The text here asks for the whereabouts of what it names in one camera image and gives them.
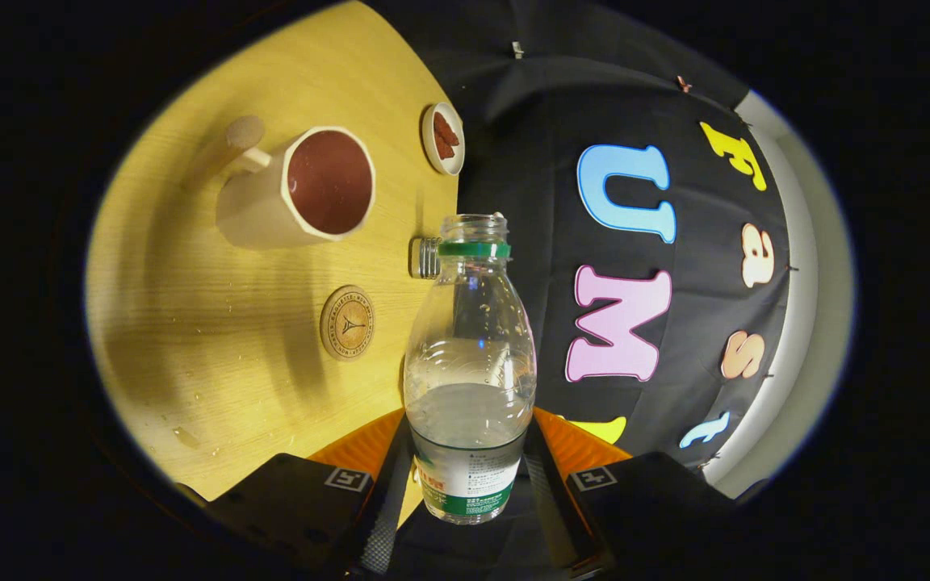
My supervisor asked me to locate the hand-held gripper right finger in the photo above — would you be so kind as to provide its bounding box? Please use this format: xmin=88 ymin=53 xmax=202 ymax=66
xmin=523 ymin=408 xmax=737 ymax=578

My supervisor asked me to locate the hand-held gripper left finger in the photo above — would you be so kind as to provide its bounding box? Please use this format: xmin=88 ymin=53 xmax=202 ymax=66
xmin=177 ymin=409 xmax=414 ymax=578

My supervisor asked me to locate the clear plastic bottle green label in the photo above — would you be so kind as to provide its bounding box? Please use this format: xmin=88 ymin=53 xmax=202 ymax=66
xmin=403 ymin=213 xmax=538 ymax=526

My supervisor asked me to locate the round wooden coaster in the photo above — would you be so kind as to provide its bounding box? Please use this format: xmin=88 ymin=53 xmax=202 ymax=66
xmin=320 ymin=284 xmax=376 ymax=362

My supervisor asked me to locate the beige cup wooden handle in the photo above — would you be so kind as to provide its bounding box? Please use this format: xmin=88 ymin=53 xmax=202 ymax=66
xmin=182 ymin=115 xmax=377 ymax=251

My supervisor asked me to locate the ribbed drinking glass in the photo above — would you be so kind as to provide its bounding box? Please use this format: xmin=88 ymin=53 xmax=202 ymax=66
xmin=409 ymin=236 xmax=442 ymax=280

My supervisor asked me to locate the wooden table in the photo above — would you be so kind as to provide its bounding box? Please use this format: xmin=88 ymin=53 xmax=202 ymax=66
xmin=84 ymin=0 xmax=459 ymax=529

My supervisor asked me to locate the small white round plate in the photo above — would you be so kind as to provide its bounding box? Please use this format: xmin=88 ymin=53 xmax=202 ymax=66
xmin=421 ymin=102 xmax=466 ymax=177

